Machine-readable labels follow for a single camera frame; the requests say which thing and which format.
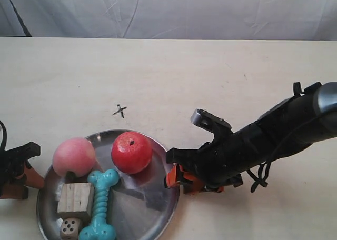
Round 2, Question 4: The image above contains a small wooden die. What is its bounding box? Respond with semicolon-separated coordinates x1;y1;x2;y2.
60;217;83;240

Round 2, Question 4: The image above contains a grey wooden block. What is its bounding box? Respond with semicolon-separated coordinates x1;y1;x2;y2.
57;183;95;222

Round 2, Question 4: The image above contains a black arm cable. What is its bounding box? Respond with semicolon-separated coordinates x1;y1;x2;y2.
246;113;324;193

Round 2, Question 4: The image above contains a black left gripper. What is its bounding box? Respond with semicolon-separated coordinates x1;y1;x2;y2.
0;142;45;198

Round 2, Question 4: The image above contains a pink peach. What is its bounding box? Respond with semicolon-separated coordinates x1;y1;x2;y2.
52;137;96;177

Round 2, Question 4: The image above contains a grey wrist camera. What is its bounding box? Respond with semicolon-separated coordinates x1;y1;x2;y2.
190;109;232;134

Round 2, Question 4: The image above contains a white backdrop cloth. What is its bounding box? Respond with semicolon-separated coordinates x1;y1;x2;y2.
1;0;336;41

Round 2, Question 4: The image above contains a round silver metal plate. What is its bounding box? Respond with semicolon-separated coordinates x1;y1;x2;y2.
36;137;179;239

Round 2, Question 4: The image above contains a red apple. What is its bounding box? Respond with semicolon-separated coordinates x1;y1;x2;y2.
111;131;152;175

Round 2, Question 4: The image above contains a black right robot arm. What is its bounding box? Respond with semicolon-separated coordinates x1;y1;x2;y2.
164;82;336;194

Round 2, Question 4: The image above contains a teal rubber bone toy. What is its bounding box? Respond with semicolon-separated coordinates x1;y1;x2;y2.
78;169;120;240

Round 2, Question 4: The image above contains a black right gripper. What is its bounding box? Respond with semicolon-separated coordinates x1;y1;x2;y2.
164;123;271;195

